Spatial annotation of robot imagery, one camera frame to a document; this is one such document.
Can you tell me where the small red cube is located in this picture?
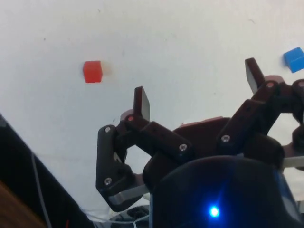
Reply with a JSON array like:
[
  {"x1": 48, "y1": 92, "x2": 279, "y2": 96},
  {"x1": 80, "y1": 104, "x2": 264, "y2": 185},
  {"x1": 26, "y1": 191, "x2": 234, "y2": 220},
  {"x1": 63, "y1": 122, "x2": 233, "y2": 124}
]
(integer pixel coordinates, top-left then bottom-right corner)
[{"x1": 82, "y1": 60, "x2": 112, "y2": 84}]

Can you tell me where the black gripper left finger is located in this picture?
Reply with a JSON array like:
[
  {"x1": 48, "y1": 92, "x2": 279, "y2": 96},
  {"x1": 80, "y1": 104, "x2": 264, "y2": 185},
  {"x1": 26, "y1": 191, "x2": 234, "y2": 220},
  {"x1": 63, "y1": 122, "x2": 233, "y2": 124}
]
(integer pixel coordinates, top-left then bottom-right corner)
[{"x1": 95, "y1": 85, "x2": 195, "y2": 212}]

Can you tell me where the small blue cube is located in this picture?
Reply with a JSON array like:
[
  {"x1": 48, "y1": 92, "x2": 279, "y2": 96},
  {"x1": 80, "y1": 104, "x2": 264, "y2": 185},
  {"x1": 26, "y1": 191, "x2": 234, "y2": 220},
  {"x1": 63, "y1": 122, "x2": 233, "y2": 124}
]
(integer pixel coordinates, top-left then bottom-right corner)
[{"x1": 283, "y1": 47, "x2": 304, "y2": 73}]

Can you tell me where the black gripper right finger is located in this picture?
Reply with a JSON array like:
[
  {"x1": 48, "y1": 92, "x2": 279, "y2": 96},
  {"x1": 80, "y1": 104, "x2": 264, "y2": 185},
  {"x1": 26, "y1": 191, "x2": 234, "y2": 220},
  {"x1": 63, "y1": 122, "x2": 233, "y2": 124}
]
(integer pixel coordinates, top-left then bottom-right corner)
[{"x1": 215, "y1": 57, "x2": 304, "y2": 171}]

